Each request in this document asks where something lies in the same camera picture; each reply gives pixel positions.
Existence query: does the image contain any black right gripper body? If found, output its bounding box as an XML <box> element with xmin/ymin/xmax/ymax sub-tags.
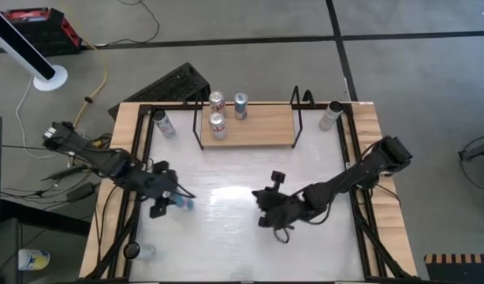
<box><xmin>263</xmin><ymin>189</ymin><xmax>308</xmax><ymax>230</ymax></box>

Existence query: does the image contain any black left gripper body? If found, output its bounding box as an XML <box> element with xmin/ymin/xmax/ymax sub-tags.
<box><xmin>139</xmin><ymin>173</ymin><xmax>180</xmax><ymax>198</ymax></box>

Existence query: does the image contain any blue silver Red Bull can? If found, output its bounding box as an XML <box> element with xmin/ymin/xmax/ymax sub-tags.
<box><xmin>233</xmin><ymin>92</ymin><xmax>249</xmax><ymax>121</ymax></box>
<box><xmin>165</xmin><ymin>192</ymin><xmax>195</xmax><ymax>211</ymax></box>

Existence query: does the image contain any silver can edge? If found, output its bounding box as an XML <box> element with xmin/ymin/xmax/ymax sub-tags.
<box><xmin>151</xmin><ymin>109</ymin><xmax>177</xmax><ymax>139</ymax></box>

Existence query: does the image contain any plain white tall can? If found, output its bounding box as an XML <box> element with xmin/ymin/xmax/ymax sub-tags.
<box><xmin>122</xmin><ymin>241</ymin><xmax>157</xmax><ymax>262</ymax></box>

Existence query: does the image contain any silver Diet Coke can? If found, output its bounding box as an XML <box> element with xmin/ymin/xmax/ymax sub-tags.
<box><xmin>208</xmin><ymin>111</ymin><xmax>228</xmax><ymax>140</ymax></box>
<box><xmin>208</xmin><ymin>90</ymin><xmax>227</xmax><ymax>116</ymax></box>

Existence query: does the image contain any silver can corner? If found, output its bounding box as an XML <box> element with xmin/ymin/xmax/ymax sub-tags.
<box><xmin>318</xmin><ymin>100</ymin><xmax>344</xmax><ymax>132</ymax></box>

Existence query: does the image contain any black power adapter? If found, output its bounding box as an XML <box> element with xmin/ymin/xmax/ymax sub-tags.
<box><xmin>65</xmin><ymin>181</ymin><xmax>96</xmax><ymax>203</ymax></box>

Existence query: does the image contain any black perforated crate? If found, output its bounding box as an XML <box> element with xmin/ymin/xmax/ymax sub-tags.
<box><xmin>107</xmin><ymin>62</ymin><xmax>212</xmax><ymax>121</ymax></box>

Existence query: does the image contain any white can blue yellow print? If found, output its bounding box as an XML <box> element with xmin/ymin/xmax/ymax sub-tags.
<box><xmin>17</xmin><ymin>248</ymin><xmax>52</xmax><ymax>272</ymax></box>

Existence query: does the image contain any white pole stand black stripe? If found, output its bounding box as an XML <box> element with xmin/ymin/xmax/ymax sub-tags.
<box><xmin>0</xmin><ymin>3</ymin><xmax>69</xmax><ymax>93</ymax></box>

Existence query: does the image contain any black furniture piece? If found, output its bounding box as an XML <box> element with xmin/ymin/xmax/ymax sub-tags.
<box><xmin>0</xmin><ymin>199</ymin><xmax>92</xmax><ymax>284</ymax></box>

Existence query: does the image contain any red black tool case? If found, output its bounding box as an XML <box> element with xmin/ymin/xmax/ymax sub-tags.
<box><xmin>0</xmin><ymin>6</ymin><xmax>84</xmax><ymax>57</ymax></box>

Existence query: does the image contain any black orange striped mat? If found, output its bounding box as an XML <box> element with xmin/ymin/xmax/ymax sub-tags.
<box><xmin>423</xmin><ymin>252</ymin><xmax>484</xmax><ymax>284</ymax></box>

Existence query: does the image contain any wooden shelf black metal frame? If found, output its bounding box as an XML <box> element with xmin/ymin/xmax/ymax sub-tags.
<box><xmin>192</xmin><ymin>85</ymin><xmax>305</xmax><ymax>151</ymax></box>

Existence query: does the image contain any black metal table frame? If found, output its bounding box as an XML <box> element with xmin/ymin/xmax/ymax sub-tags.
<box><xmin>84</xmin><ymin>101</ymin><xmax>420</xmax><ymax>284</ymax></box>

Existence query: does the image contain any yellow floor cable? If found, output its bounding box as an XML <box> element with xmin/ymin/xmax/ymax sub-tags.
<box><xmin>71</xmin><ymin>37</ymin><xmax>110</xmax><ymax>129</ymax></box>

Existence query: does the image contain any black floor cable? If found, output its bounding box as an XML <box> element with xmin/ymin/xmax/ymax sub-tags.
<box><xmin>92</xmin><ymin>0</ymin><xmax>161</xmax><ymax>48</ymax></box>

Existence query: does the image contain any white floor cable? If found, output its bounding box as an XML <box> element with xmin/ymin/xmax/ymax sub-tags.
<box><xmin>15</xmin><ymin>77</ymin><xmax>48</xmax><ymax>159</ymax></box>

